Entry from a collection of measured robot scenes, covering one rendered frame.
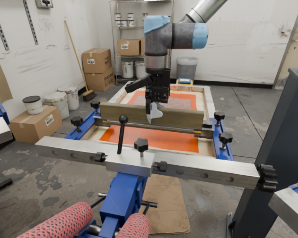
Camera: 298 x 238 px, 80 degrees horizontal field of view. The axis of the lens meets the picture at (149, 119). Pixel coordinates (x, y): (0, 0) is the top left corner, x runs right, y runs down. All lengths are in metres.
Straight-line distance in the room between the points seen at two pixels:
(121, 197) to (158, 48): 0.43
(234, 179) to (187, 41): 0.42
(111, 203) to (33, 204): 1.56
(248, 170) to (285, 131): 0.49
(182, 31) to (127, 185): 0.46
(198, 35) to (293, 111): 0.57
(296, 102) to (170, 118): 0.54
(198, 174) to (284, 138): 0.59
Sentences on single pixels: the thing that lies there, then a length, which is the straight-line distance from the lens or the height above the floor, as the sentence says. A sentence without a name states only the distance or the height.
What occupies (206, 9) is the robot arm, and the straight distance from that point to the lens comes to 0.73.
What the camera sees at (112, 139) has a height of 0.96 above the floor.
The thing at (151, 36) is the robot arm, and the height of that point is 1.36.
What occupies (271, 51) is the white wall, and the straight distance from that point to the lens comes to 4.68.
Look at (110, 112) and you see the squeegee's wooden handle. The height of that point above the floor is 1.07.
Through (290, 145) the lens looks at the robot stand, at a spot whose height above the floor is 0.88.
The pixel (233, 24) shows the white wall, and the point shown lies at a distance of 4.40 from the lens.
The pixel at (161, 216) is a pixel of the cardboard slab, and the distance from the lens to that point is 1.63.
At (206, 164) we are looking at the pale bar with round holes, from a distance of 0.55.
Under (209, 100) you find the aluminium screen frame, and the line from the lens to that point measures 1.09.
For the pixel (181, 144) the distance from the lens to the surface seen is 0.74.
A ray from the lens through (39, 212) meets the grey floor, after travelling 1.90.
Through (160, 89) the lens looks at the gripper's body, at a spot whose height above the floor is 1.19.
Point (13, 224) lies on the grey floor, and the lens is 1.93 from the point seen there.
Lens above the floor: 1.40
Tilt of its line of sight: 30 degrees down
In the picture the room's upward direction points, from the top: straight up
